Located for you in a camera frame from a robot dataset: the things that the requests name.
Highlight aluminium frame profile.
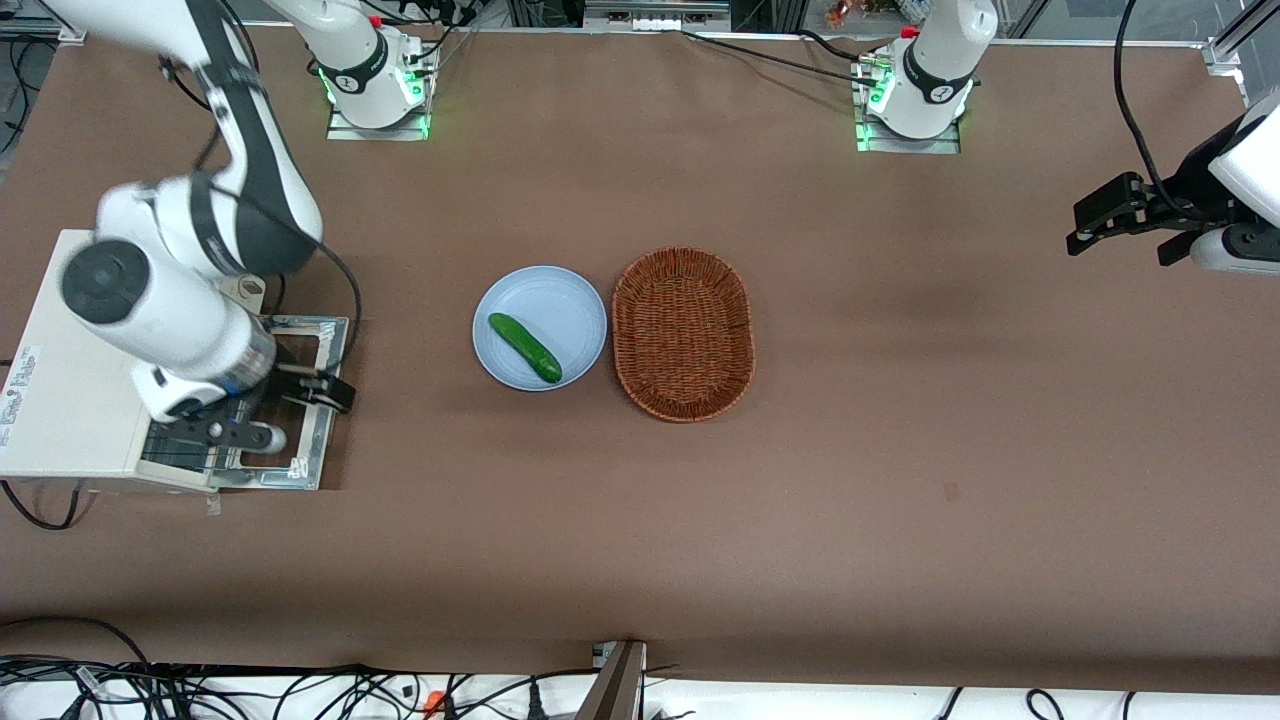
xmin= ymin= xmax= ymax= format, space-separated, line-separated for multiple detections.
xmin=1203 ymin=0 xmax=1280 ymax=80

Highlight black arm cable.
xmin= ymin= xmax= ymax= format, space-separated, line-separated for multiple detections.
xmin=1112 ymin=0 xmax=1197 ymax=217
xmin=158 ymin=55 xmax=363 ymax=377

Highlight grey power strip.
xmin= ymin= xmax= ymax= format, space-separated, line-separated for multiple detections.
xmin=583 ymin=0 xmax=733 ymax=33

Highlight printed oven label sticker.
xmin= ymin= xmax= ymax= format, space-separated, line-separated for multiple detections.
xmin=0 ymin=345 xmax=42 ymax=452

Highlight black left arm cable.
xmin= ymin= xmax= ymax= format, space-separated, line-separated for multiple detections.
xmin=1112 ymin=0 xmax=1197 ymax=217

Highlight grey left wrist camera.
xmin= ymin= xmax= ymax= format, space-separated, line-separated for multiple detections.
xmin=1190 ymin=222 xmax=1280 ymax=278

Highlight light blue plate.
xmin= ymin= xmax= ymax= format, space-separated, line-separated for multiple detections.
xmin=472 ymin=265 xmax=608 ymax=392

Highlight tangle of black cables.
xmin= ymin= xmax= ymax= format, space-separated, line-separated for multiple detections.
xmin=0 ymin=615 xmax=701 ymax=720

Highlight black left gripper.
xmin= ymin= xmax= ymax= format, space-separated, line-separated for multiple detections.
xmin=1065 ymin=125 xmax=1243 ymax=257

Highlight long black table cable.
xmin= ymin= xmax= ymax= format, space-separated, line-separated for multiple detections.
xmin=680 ymin=29 xmax=883 ymax=90

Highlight black oven power cable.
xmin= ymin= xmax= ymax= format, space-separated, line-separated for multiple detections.
xmin=0 ymin=480 xmax=83 ymax=532

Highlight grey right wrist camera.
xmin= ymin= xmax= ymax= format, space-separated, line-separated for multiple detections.
xmin=150 ymin=418 xmax=289 ymax=458

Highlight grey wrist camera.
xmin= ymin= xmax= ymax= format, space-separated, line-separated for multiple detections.
xmin=1190 ymin=222 xmax=1280 ymax=278
xmin=150 ymin=418 xmax=289 ymax=458

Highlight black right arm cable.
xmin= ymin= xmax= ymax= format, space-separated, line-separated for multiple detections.
xmin=158 ymin=55 xmax=363 ymax=377

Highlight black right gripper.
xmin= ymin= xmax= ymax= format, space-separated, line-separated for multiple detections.
xmin=262 ymin=338 xmax=358 ymax=415

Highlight black base cables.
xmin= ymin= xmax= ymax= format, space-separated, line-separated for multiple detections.
xmin=370 ymin=0 xmax=483 ymax=73

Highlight brown wicker basket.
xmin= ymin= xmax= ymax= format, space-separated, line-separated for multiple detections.
xmin=611 ymin=247 xmax=756 ymax=423

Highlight oven door with metal handle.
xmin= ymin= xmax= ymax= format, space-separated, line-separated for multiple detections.
xmin=205 ymin=314 xmax=351 ymax=492

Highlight white toaster oven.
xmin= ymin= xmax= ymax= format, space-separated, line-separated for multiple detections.
xmin=0 ymin=230 xmax=269 ymax=494

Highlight green cucumber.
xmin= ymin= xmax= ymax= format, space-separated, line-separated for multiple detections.
xmin=487 ymin=312 xmax=563 ymax=384

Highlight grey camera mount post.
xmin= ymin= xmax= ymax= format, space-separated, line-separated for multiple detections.
xmin=578 ymin=640 xmax=648 ymax=720

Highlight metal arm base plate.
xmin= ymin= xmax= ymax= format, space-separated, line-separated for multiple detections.
xmin=855 ymin=55 xmax=963 ymax=155
xmin=326 ymin=58 xmax=433 ymax=142

